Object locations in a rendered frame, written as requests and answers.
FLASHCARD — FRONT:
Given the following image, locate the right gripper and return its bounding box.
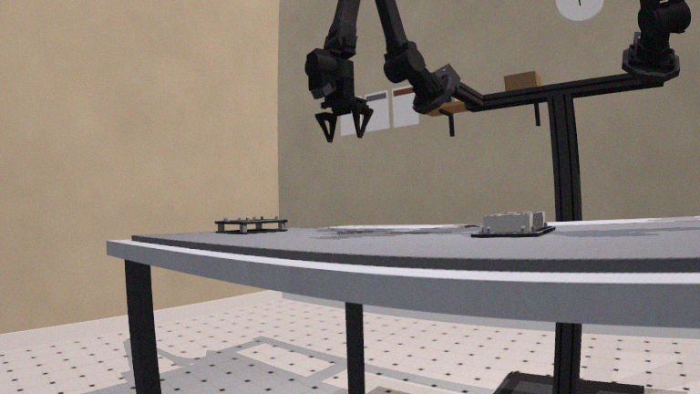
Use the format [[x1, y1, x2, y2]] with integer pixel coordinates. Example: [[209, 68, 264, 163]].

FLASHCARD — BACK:
[[315, 81, 374, 142]]

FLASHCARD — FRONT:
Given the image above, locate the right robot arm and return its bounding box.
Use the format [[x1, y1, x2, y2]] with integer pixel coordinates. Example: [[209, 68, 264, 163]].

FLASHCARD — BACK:
[[305, 0, 448, 107]]

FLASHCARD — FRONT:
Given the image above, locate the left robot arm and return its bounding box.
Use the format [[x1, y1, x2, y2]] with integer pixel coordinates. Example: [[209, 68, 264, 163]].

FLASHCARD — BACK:
[[628, 0, 691, 71]]

